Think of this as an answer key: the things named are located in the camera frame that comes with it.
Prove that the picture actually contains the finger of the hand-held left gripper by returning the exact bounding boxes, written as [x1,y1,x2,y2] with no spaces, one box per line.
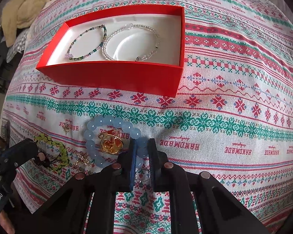
[4,138,39,169]

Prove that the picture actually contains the silver hoop earring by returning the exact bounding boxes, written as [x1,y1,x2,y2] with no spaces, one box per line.
[135,167,153,183]

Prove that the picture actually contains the clear beaded bracelet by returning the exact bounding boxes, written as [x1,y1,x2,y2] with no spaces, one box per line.
[102,23,160,61]

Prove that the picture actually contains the patterned bedspread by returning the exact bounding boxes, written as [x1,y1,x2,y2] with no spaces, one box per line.
[2,0,293,234]

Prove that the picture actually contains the grey checkered sheet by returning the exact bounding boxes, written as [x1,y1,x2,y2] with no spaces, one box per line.
[6,27,31,64]

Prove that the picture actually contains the green beaded cord bracelet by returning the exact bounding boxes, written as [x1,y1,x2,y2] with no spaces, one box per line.
[34,134,70,173]

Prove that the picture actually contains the red jewelry box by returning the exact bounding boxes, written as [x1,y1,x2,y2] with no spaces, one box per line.
[37,5,185,98]

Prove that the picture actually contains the blue bead bracelet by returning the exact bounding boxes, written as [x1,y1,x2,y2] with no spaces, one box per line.
[82,116,149,168]

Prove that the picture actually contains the dark beaded bracelet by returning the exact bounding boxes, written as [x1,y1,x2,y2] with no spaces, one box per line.
[65,24,108,61]

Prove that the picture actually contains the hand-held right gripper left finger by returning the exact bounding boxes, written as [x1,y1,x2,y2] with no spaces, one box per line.
[22,140,140,234]

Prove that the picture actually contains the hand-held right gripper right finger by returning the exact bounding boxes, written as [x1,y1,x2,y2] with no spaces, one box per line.
[148,138,269,234]

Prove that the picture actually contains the beige quilted blanket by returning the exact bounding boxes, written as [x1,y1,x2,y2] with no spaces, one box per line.
[1,0,74,28]

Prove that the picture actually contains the gold ring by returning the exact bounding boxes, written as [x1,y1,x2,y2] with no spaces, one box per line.
[98,130,124,154]

